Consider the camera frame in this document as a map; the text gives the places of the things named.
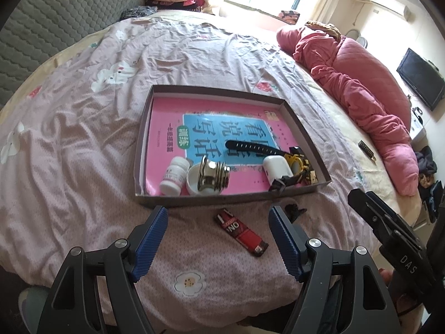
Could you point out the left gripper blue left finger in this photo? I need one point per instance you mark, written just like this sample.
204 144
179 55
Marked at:
144 242

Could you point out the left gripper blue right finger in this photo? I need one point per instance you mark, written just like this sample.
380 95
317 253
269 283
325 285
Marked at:
290 240

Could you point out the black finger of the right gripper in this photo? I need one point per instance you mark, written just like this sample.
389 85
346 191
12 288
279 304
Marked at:
399 244

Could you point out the small black clip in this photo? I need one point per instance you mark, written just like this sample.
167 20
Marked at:
293 212

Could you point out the red lighter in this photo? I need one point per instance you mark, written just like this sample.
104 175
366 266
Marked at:
239 231

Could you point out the black yellow wristwatch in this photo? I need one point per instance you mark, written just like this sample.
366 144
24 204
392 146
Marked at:
303 172

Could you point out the white earbuds case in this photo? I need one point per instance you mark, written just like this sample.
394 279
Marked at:
275 167

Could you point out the white pill bottle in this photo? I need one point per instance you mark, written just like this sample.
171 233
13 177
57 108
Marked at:
174 177

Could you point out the chrome metal drain fitting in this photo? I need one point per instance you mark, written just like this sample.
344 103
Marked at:
213 175

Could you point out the right hand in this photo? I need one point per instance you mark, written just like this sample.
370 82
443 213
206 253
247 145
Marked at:
402 297

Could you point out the white jar lid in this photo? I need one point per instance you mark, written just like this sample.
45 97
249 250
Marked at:
192 184

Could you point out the pink Chinese workbook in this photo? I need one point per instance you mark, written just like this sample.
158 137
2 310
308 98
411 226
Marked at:
194 128

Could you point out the pink quilted duvet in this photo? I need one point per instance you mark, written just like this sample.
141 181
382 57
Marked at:
367 91

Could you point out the pink patterned bed sheet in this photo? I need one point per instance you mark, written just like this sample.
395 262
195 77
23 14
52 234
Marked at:
68 181

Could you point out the grey cardboard tray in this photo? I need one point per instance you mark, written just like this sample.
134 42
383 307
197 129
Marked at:
185 199

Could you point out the white air conditioner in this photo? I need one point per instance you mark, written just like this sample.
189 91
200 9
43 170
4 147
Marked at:
394 6

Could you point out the grey quilted headboard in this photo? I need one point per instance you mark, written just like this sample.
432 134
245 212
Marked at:
38 29

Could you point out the wall television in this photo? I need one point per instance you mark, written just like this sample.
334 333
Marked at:
422 77

